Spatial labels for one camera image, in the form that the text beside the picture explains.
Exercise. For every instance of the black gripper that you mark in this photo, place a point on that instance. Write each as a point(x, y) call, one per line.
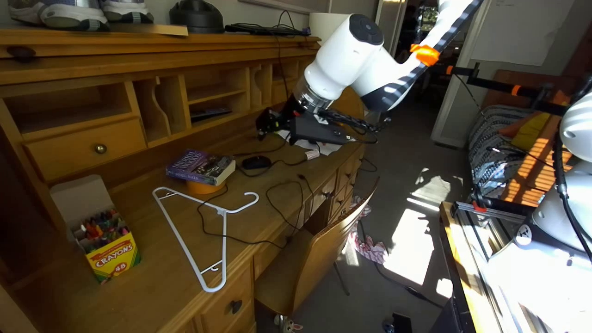
point(316, 130)

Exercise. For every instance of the purple paperback book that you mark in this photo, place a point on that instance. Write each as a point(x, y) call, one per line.
point(200, 167)

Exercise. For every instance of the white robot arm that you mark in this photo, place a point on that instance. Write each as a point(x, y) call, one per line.
point(351, 56)

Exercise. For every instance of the black computer mouse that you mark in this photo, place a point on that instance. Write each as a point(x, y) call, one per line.
point(255, 163)

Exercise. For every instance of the white lamp shade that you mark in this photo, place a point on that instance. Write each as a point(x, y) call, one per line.
point(318, 24)

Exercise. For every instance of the wooden desk chair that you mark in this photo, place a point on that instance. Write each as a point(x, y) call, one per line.
point(307, 259)

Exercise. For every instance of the pink patterned cloth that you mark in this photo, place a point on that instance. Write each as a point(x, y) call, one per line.
point(370, 252)

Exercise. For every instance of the grey sneaker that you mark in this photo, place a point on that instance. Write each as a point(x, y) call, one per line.
point(61, 13)
point(126, 9)

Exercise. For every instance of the wooden roll-top desk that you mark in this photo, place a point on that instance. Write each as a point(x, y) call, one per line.
point(154, 270)

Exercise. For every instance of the wooden desk front drawer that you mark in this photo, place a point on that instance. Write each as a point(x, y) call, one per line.
point(218, 311)

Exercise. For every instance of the small wooden cubby drawer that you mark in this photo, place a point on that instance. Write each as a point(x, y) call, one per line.
point(67, 154)

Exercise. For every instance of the black bar with orange clamps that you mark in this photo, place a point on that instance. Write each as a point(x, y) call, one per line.
point(492, 83)

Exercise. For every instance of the open crayon box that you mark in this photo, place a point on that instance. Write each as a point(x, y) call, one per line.
point(111, 252)

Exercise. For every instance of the striped futon sofa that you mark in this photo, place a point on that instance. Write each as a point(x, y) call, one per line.
point(492, 154)

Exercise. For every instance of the black box on floor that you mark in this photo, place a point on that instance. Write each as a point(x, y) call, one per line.
point(400, 324)

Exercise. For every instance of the yellow pillow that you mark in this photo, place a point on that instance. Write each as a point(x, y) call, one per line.
point(529, 132)

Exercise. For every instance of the white board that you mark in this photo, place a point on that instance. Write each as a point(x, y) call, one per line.
point(524, 30)

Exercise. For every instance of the dark roll-top knob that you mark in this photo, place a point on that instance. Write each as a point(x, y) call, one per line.
point(22, 52)

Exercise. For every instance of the robot mounting table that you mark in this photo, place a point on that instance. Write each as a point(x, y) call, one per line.
point(529, 289)

